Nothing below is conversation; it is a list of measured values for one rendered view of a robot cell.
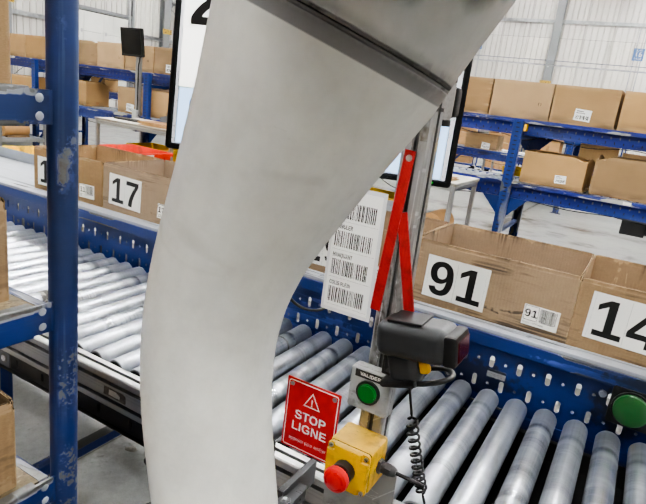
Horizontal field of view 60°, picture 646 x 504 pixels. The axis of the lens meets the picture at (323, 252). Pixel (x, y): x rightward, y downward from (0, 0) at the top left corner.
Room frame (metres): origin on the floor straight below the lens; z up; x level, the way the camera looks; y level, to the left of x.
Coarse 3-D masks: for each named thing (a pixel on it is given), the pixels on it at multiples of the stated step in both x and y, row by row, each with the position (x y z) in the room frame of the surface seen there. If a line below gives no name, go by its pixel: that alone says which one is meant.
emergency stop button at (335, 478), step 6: (330, 468) 0.70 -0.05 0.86; (336, 468) 0.69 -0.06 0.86; (324, 474) 0.70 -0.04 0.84; (330, 474) 0.69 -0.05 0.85; (336, 474) 0.69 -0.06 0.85; (342, 474) 0.69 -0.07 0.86; (324, 480) 0.70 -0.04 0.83; (330, 480) 0.69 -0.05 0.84; (336, 480) 0.68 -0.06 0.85; (342, 480) 0.68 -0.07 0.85; (348, 480) 0.69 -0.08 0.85; (330, 486) 0.69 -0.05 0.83; (336, 486) 0.68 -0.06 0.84; (342, 486) 0.68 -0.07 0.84; (336, 492) 0.69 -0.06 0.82
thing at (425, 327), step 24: (408, 312) 0.75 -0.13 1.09; (384, 336) 0.71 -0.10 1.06; (408, 336) 0.70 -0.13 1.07; (432, 336) 0.69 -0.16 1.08; (456, 336) 0.68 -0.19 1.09; (408, 360) 0.71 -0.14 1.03; (432, 360) 0.68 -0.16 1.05; (456, 360) 0.67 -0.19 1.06; (384, 384) 0.72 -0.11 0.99; (408, 384) 0.70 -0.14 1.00
